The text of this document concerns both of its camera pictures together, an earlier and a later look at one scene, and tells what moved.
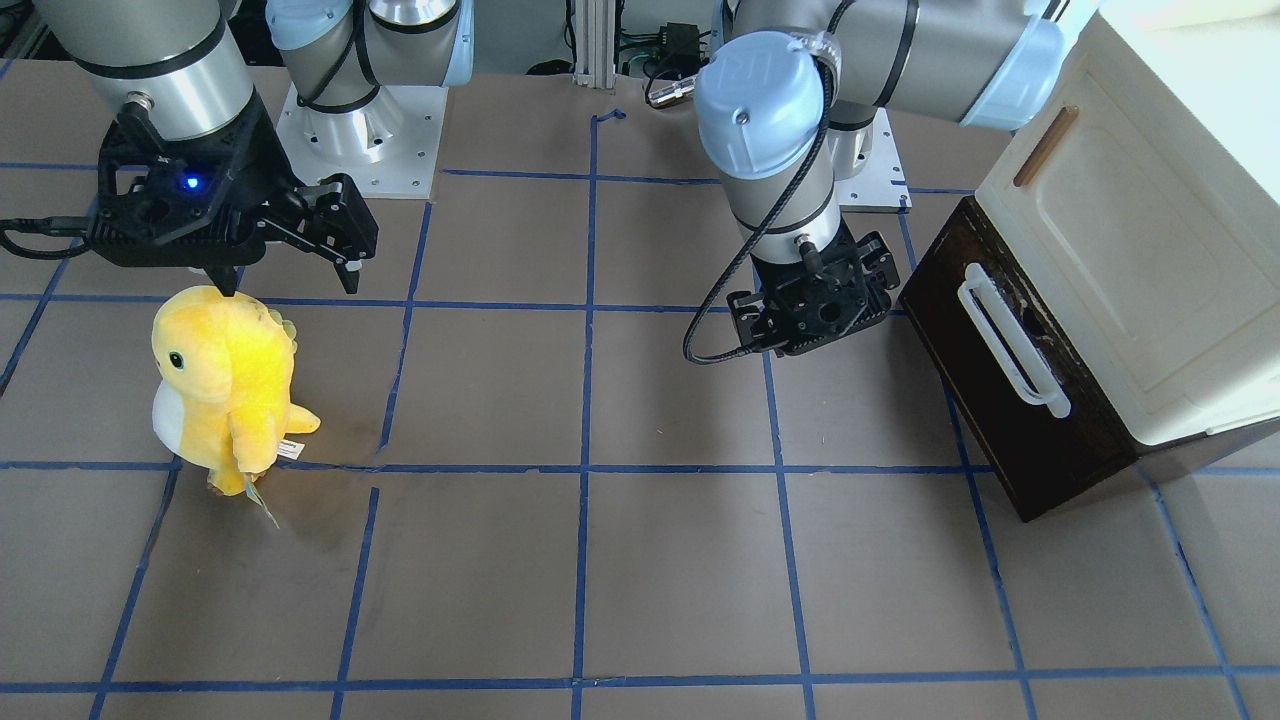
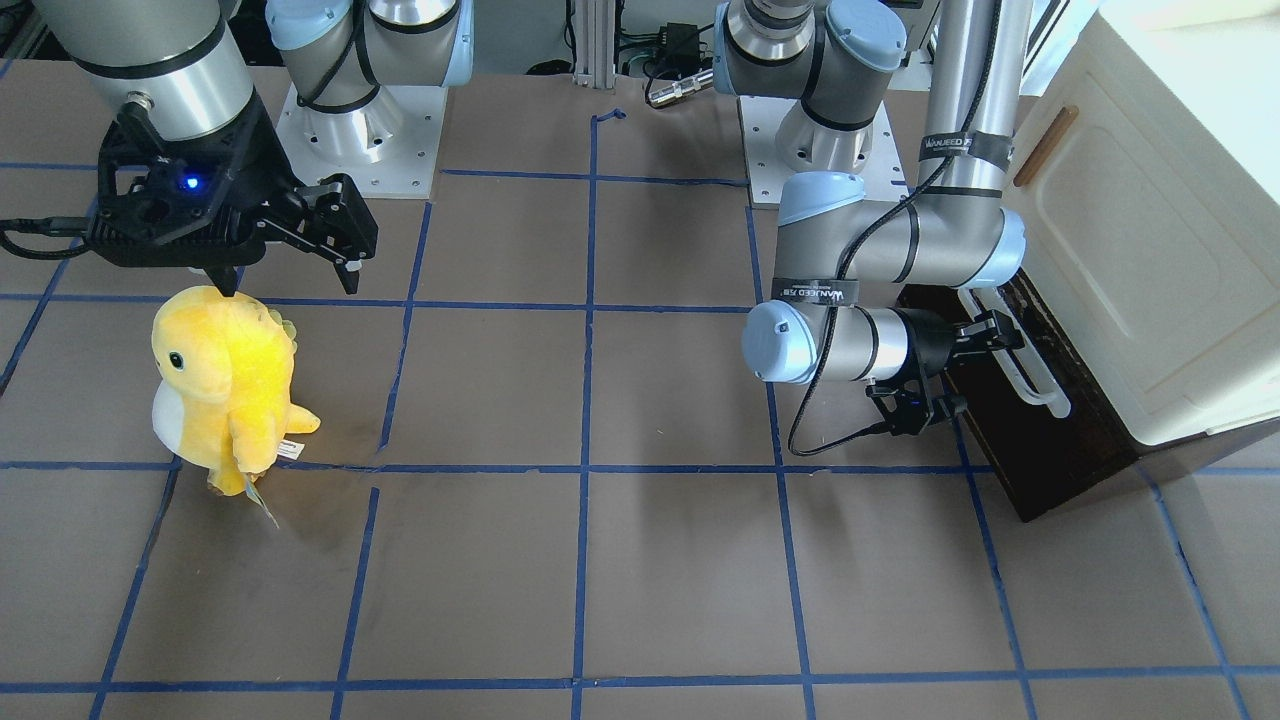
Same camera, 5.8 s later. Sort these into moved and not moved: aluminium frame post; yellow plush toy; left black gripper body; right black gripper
Moved: left black gripper body
Not moved: aluminium frame post; yellow plush toy; right black gripper
